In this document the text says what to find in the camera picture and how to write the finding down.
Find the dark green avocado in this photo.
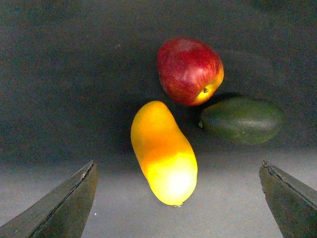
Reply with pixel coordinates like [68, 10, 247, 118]
[199, 97, 284, 145]

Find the red apple on lower shelf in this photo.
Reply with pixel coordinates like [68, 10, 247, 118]
[157, 37, 224, 107]

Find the yellow orange mango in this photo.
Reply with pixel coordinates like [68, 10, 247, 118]
[130, 101, 198, 206]

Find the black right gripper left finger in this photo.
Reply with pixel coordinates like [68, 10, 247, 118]
[0, 161, 98, 238]

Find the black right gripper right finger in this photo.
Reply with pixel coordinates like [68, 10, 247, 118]
[259, 161, 317, 238]

